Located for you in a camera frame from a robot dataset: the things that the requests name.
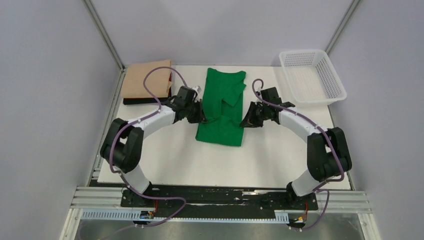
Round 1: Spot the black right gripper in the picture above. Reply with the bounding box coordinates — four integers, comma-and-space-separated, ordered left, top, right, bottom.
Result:
239, 102, 269, 129

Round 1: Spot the green t shirt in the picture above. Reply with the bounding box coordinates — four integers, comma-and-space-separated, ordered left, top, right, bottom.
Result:
195, 68, 247, 147

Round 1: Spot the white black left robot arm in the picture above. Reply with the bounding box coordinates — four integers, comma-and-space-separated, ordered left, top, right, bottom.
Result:
99, 86, 207, 207

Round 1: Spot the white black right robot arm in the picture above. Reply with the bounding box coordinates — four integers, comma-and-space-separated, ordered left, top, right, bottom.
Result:
240, 87, 353, 209

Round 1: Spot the beige folded t shirt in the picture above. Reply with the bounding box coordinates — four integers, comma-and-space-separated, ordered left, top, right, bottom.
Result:
120, 59, 172, 99

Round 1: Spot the white plastic basket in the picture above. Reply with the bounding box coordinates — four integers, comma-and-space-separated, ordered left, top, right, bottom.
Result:
279, 49, 347, 106

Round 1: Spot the black folded t shirt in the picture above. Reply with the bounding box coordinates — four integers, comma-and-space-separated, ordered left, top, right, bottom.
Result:
122, 88, 172, 105

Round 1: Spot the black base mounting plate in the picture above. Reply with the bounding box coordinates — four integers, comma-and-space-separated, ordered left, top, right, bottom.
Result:
121, 185, 316, 219

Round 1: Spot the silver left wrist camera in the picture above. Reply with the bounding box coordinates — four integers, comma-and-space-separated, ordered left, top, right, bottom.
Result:
192, 85, 202, 95

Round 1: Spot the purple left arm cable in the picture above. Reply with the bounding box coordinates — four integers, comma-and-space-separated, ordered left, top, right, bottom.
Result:
77, 66, 190, 240

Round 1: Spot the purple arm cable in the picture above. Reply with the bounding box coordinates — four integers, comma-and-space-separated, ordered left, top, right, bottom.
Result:
77, 66, 190, 240
251, 78, 345, 232

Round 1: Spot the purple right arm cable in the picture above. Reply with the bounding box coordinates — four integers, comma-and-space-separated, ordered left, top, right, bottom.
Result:
251, 78, 345, 232

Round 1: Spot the white slotted cable duct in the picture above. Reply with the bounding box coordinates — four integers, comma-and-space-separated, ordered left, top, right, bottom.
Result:
80, 209, 290, 224

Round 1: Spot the aluminium right frame rail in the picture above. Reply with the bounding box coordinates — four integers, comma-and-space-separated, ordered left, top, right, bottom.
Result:
324, 0, 362, 56

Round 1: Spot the aluminium frame rail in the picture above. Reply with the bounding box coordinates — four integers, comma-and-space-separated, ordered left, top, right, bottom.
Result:
82, 0, 125, 72
324, 0, 362, 56

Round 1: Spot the aluminium left frame rail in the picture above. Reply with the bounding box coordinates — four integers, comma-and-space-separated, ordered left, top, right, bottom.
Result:
82, 0, 125, 72

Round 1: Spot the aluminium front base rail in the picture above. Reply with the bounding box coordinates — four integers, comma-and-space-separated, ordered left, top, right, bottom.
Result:
70, 187, 372, 214

